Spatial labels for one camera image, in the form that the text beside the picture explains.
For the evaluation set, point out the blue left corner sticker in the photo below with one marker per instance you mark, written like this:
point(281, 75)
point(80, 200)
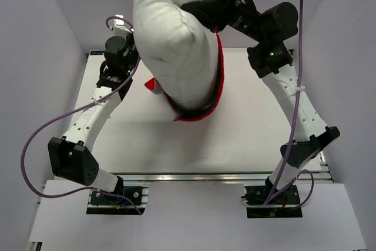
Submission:
point(96, 53)

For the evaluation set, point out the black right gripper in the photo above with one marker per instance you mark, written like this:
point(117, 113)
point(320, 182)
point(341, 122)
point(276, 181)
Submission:
point(216, 10)

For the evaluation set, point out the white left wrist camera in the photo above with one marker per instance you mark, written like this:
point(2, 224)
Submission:
point(120, 27)

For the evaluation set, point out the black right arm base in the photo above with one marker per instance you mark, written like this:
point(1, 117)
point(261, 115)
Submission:
point(281, 207)

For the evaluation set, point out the white pillow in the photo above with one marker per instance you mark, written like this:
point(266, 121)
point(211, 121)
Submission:
point(162, 24)

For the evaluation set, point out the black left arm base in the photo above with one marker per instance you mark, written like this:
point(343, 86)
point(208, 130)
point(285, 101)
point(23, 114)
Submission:
point(133, 201)

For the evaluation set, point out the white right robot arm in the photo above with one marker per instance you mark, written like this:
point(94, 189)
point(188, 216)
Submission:
point(273, 64)

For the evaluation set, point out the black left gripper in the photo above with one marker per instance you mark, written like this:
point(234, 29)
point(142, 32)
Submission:
point(130, 39)

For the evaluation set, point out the red patterned pillowcase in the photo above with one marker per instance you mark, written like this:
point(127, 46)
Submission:
point(189, 77)

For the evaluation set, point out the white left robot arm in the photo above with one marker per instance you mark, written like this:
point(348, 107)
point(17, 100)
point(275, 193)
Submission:
point(71, 155)

